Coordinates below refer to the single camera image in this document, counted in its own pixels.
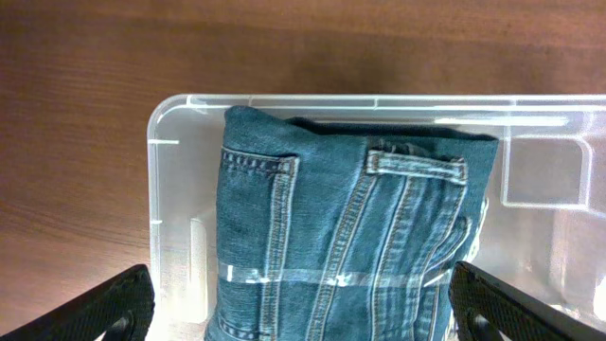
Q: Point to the dark blue jeans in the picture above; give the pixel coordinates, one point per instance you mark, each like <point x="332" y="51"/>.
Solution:
<point x="343" y="231"/>

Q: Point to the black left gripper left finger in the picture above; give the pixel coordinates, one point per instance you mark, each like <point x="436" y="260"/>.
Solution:
<point x="120" y="309"/>

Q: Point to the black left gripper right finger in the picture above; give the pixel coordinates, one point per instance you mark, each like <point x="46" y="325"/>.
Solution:
<point x="488" y="309"/>

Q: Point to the clear plastic storage bin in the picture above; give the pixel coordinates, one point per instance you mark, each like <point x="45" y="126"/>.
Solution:
<point x="544" y="232"/>

